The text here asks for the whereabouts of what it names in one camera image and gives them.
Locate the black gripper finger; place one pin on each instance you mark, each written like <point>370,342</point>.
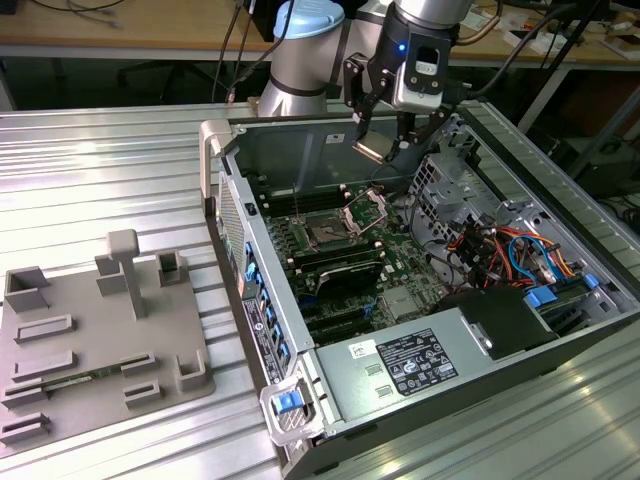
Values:
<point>362,85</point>
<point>425,125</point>

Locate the CPU socket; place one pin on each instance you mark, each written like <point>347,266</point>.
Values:
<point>325,231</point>

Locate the black plastic shroud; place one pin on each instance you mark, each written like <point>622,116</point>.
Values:
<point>500,320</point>

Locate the grey parts rack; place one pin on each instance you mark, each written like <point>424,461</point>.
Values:
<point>100,340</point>

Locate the black expansion card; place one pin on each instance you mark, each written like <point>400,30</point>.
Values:
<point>350,281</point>

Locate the silver camera with black bracket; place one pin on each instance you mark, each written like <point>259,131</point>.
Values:
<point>425,95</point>

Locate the silver metal disk bay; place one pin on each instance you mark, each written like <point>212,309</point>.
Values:
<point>440,200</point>

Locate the wooden desk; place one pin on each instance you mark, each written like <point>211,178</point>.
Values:
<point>150,25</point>

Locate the blue disk carrier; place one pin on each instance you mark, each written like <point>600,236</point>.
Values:
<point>542,300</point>

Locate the blue case latch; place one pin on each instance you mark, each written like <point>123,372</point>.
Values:
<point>284,403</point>

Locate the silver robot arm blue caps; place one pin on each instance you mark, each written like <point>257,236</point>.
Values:
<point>300,65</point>

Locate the green RAM stick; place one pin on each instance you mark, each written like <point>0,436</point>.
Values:
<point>80,378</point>

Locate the silver power supply unit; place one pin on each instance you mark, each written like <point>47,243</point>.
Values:
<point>345,385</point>

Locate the thin metal locking lever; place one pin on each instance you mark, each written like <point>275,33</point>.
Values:
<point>298,205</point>

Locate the silver square CPU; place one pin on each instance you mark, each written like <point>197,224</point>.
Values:
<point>372,145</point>

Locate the grey open PC case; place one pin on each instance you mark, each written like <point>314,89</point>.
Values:
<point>300,150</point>

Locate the green motherboard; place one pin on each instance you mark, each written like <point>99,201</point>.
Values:
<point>405,260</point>

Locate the silver chipset heat sink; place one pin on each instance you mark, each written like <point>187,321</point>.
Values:
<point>399,305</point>

